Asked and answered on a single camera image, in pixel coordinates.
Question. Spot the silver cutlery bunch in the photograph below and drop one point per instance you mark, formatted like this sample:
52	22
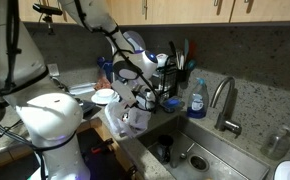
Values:
180	60

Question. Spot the sink drain strainer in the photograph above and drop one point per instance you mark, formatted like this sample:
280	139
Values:
198	162

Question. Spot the wooden wall cabinet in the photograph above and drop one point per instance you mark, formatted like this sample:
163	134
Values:
185	10

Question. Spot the white teacup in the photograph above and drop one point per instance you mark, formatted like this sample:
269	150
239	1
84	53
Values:
105	93

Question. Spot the brushed steel faucet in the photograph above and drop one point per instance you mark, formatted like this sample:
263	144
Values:
222	123

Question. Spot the clear pump soap dispenser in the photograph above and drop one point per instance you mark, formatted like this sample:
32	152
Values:
276	146

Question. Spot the white flat tray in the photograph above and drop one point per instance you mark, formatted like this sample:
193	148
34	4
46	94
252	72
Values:
81	89

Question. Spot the metal spoon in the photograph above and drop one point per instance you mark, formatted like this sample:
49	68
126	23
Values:
183	155

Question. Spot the teal round scoop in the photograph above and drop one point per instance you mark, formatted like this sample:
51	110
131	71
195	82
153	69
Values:
191	64

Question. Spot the teal spatula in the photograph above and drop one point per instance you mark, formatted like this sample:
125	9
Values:
186	46

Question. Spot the red spatula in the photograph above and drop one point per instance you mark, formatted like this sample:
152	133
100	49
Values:
192	50

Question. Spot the white wall outlet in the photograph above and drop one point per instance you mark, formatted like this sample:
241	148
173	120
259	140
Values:
53	70

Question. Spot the blue dish sponge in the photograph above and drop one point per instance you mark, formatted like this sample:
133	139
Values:
172	103

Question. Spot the blue dish soap bottle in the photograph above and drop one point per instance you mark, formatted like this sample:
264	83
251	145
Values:
196	103

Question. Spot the black utensil holder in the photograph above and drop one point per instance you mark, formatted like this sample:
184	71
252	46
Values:
184	78

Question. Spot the white saucer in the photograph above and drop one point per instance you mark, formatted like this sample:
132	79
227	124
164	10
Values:
100	100

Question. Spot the black camera on tripod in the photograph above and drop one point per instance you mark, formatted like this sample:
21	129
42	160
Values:
48	9

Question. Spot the clear drinking glass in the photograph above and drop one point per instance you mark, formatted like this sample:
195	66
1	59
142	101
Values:
175	160

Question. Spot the stainless steel sink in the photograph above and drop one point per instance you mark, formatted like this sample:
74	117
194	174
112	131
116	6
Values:
218	156

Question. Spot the white mug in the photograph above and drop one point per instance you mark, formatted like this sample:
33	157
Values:
162	60

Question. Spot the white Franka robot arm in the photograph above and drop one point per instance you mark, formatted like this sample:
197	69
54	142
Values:
48	113

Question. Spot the black mug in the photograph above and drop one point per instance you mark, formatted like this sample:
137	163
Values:
165	148

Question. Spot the black spatula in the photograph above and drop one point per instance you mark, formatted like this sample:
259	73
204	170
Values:
172	48

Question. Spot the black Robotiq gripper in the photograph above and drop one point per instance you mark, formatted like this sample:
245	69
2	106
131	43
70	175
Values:
145	100

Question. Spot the white plastic takeout bag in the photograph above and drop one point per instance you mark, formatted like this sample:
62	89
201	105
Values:
138	123

